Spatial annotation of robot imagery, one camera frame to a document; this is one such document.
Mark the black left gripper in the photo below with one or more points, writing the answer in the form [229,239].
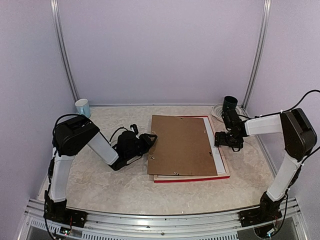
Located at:
[148,143]

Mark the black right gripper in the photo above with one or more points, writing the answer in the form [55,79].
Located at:
[238,144]

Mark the cat photo print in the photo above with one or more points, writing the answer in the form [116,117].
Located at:
[219,165]

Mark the brown backing cardboard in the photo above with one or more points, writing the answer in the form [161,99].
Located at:
[182,147]

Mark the red wooden picture frame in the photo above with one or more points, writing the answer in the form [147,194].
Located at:
[185,179]

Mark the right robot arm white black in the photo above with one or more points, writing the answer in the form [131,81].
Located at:
[299,140]

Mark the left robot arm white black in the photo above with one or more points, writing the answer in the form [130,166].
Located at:
[69,137]

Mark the white patterned plate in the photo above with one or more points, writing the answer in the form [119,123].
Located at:
[218,109]

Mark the dark green cup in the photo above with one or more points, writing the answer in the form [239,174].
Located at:
[229,103]

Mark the light blue mug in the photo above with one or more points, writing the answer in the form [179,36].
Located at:
[83,107]

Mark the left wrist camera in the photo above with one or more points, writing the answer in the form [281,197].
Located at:
[134,128]

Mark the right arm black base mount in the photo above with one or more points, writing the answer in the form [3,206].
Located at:
[255,216]

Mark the aluminium front rail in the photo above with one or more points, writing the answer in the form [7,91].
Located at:
[221,225]

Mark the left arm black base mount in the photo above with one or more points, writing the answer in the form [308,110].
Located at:
[70,217]

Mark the right aluminium corner post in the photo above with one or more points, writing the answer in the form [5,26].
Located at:
[258,53]

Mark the aluminium corner post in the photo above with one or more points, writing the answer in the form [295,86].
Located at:
[54,4]
[258,53]

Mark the left aluminium corner post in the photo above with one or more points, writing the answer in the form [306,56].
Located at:
[54,4]

